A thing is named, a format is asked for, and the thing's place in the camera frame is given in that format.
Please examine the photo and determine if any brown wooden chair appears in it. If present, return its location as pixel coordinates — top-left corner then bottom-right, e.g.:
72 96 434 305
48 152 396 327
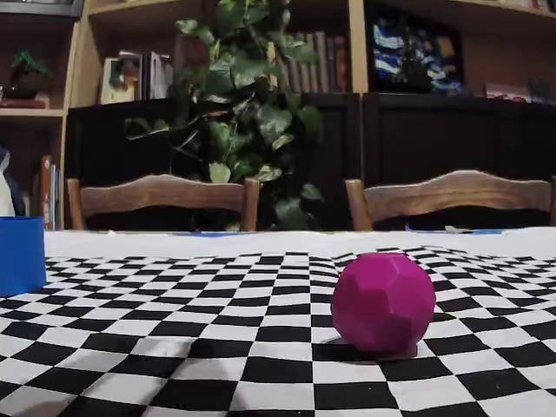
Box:
345 169 556 231
65 173 261 231

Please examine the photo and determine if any blue tape strip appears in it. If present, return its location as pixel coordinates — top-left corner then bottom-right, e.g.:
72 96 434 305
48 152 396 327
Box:
190 229 244 238
403 224 505 234

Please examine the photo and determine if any starry night picture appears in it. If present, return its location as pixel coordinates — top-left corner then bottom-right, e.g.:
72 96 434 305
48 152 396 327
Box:
371 10 464 94

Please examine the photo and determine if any dark wooden cabinet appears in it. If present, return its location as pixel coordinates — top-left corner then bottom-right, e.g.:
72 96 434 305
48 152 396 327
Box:
363 92 556 231
64 93 362 231

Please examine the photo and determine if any blue white penguin figure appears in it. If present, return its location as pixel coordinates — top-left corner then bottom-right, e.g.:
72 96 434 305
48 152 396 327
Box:
0 147 18 217

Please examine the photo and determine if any pale picture books group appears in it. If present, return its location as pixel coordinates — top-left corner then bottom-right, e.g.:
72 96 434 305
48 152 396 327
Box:
99 50 175 105

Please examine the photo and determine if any pink faceted ball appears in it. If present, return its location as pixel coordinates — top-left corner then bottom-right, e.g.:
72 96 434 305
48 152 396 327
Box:
332 250 437 358

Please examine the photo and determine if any small bonsai model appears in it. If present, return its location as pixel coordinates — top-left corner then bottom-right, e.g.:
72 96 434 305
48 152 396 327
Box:
8 48 56 100

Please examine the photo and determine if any green leafy pothos plant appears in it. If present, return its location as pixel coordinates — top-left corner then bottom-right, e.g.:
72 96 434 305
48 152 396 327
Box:
123 0 325 231

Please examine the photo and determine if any light wooden bookshelf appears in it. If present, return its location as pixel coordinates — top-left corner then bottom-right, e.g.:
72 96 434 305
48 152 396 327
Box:
0 0 556 231

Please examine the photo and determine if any row of brown books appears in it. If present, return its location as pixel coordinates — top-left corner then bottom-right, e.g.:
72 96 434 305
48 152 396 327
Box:
277 30 349 94

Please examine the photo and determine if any red white flat box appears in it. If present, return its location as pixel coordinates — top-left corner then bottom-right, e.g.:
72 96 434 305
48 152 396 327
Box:
484 80 556 103

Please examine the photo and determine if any blue round box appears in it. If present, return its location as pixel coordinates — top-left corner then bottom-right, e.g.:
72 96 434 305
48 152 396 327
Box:
0 215 48 298

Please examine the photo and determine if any red spine books group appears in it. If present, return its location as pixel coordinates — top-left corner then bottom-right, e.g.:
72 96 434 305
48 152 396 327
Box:
32 154 64 230

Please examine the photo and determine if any checkerboard printed white sheet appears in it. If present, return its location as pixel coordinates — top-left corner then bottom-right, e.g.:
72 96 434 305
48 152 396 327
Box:
0 228 556 417

